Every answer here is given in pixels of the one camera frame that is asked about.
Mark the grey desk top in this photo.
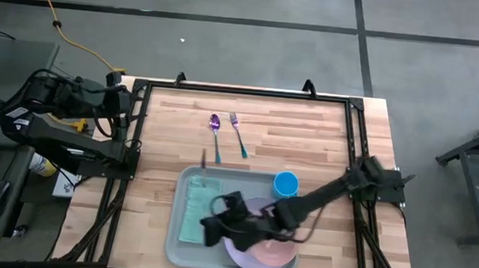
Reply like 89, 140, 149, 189
0, 38, 61, 151

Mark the white printed box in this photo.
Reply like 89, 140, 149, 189
51, 170, 79, 200

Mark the lilac plastic plate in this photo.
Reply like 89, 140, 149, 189
220, 192, 304, 268

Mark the pink plastic bowl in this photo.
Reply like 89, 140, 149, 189
249, 236, 301, 268

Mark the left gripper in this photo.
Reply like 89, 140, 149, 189
92, 84, 145, 144

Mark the black aluminium table frame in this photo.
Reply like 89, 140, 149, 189
51, 71, 429, 268

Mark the yellow extension cable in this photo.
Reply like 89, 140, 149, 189
46, 112, 92, 134
17, 0, 131, 77

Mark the blue plastic cup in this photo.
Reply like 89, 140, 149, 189
272, 169, 301, 201

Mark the iridescent spoon teal handle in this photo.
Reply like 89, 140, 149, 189
206, 113, 226, 165

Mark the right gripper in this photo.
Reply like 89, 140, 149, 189
198, 189, 281, 253

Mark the teal cloth napkin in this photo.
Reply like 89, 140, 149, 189
178, 173, 223, 245

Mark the black table edge handle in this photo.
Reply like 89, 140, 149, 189
173, 71, 188, 89
301, 79, 320, 99

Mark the grey plastic tray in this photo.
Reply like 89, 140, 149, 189
163, 163, 306, 268

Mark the iridescent fork teal handle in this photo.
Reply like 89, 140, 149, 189
225, 111, 252, 160

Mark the yellow and white bottle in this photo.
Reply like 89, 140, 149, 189
28, 151, 60, 178

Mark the knife with teal patterned handle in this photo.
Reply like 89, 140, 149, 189
199, 147, 210, 172

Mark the black metal side table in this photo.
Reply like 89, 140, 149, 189
428, 102, 479, 248

